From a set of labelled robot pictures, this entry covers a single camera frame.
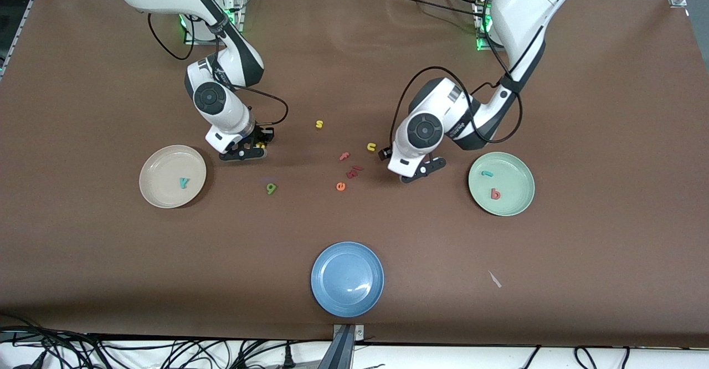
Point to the green letter g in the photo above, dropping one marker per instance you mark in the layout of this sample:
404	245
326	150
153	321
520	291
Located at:
271	188

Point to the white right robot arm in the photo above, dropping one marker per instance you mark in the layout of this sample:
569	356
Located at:
213	100

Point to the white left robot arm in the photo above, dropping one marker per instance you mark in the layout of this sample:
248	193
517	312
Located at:
424	131

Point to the blue plate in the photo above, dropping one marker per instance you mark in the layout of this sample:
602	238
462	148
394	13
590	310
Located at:
347	279

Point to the white paper scrap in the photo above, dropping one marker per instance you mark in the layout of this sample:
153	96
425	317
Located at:
494	280

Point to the grey metal mount post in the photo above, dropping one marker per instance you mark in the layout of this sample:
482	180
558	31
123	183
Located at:
343	347

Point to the pale green plate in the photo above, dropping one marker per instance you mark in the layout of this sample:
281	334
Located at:
512	200

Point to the beige brown plate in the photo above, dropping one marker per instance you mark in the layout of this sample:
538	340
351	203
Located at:
166	191

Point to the red letter b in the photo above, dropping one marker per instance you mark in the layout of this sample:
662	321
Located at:
494	194

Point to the brown table cover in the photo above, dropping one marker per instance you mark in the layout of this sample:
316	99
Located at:
354	81

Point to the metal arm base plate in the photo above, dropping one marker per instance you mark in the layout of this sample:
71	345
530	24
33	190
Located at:
481	45
241	9

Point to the teal letter y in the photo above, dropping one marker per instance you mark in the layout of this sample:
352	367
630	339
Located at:
183	182

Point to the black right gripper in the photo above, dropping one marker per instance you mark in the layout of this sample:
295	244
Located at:
262	135

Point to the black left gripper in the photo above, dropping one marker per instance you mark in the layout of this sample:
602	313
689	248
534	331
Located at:
384	153

